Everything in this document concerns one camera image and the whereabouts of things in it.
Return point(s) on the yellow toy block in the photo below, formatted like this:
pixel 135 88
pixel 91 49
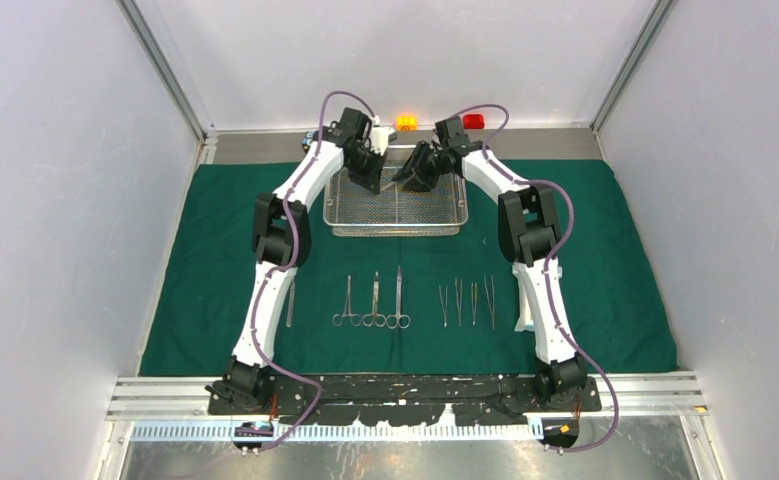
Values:
pixel 406 123

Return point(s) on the red toy block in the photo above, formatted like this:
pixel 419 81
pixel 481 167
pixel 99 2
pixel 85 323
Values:
pixel 474 121

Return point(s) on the steel ring-handled hemostat clamp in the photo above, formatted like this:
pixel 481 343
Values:
pixel 347 315

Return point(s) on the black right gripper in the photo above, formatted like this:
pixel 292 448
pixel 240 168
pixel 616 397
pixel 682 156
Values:
pixel 421 182

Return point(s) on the white sterile packet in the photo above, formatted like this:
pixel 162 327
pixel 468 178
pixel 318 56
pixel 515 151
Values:
pixel 524 320

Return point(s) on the small steel scissors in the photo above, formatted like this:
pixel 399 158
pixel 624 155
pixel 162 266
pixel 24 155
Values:
pixel 373 318

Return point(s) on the steel needle holder clamp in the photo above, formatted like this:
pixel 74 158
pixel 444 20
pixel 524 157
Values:
pixel 474 301

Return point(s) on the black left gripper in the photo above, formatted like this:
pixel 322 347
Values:
pixel 371 181

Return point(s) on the long steel probe rod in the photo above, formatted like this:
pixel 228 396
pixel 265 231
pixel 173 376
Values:
pixel 290 305

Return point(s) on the green surgical drape cloth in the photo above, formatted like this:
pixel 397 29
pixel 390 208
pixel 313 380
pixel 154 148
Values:
pixel 611 297

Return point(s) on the steel scalpel handle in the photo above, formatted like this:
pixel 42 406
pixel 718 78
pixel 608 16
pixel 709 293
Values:
pixel 392 176

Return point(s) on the blue owl toy block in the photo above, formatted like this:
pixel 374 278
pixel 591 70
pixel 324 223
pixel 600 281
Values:
pixel 309 138

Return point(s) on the metal mesh instrument tray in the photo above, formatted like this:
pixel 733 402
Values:
pixel 351 211

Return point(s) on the steel ring-handled scissors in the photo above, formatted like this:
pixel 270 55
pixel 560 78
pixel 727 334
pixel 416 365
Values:
pixel 399 319

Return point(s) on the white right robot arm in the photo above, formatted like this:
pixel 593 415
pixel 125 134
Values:
pixel 529 237

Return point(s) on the steel surgical forceps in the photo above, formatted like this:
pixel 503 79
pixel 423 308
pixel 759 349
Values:
pixel 444 297

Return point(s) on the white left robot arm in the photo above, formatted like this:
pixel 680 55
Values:
pixel 281 241

